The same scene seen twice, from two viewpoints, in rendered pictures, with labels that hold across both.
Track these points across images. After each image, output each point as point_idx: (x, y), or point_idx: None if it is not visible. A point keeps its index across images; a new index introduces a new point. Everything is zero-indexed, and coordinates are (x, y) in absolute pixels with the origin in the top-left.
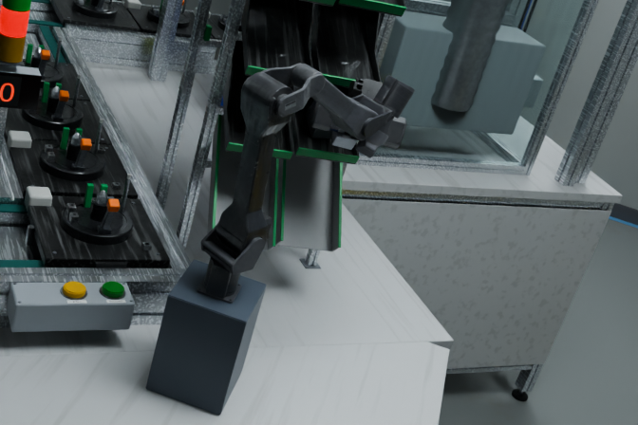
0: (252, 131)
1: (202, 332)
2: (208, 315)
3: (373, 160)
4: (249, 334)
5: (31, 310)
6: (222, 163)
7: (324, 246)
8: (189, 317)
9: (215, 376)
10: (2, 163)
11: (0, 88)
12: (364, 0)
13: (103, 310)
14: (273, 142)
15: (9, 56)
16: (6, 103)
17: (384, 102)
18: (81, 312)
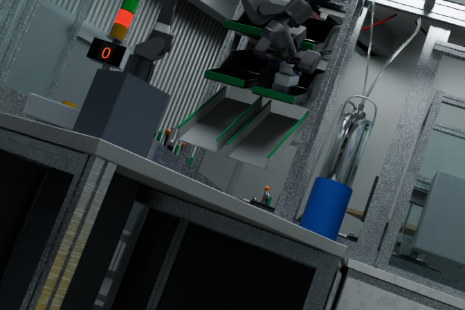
0: None
1: (105, 88)
2: (111, 74)
3: (407, 277)
4: (142, 116)
5: (37, 99)
6: (214, 113)
7: (262, 165)
8: (102, 79)
9: (102, 118)
10: None
11: (103, 50)
12: None
13: (76, 114)
14: None
15: (113, 32)
16: (104, 59)
17: (286, 9)
18: (63, 111)
